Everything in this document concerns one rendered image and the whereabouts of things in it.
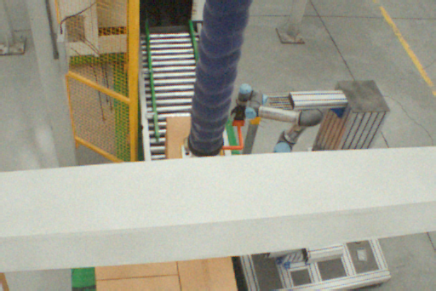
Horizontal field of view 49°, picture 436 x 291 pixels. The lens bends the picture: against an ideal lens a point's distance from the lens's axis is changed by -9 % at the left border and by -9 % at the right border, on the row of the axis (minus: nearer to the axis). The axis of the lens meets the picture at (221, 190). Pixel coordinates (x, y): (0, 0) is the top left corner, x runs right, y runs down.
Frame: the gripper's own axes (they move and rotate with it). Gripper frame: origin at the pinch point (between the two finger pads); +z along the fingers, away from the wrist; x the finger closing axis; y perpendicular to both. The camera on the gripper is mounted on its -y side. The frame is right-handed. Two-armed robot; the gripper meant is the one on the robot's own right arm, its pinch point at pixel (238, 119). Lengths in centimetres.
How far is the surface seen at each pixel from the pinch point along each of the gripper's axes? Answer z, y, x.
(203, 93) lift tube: -65, 38, -33
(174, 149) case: 27, 6, -43
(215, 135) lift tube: -29, 40, -22
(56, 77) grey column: -19, -25, -129
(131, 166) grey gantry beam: -211, 198, -67
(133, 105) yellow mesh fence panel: 21, -34, -74
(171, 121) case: 27, -22, -44
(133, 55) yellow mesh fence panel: -30, -34, -74
